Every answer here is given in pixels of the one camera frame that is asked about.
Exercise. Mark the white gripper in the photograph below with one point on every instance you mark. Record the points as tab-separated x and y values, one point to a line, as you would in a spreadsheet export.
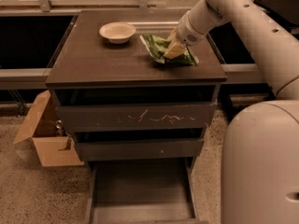
187	32

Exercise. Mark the green jalapeno chip bag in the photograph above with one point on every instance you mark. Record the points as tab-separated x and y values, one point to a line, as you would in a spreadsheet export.
156	46

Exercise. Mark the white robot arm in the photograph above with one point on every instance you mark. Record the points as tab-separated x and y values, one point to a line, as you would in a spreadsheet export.
260	154

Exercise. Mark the dark grey drawer cabinet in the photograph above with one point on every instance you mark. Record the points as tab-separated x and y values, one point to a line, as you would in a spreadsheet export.
89	60

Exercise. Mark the top grey drawer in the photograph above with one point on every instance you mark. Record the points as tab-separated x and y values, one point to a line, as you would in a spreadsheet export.
135	108

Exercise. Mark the middle grey drawer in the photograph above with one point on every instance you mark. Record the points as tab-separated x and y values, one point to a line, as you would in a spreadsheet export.
136	145

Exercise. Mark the open bottom grey drawer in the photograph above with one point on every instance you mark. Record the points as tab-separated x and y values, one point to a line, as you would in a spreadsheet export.
155	191

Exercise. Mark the white ceramic bowl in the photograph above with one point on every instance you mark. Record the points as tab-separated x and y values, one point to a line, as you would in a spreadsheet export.
117	32

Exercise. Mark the metal can in box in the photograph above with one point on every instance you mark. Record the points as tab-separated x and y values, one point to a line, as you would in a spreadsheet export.
59	128

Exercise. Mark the open cardboard box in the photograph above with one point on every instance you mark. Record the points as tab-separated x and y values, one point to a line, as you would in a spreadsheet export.
39	127

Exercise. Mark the metal window railing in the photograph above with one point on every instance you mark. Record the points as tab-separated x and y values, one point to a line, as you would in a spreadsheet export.
93	0

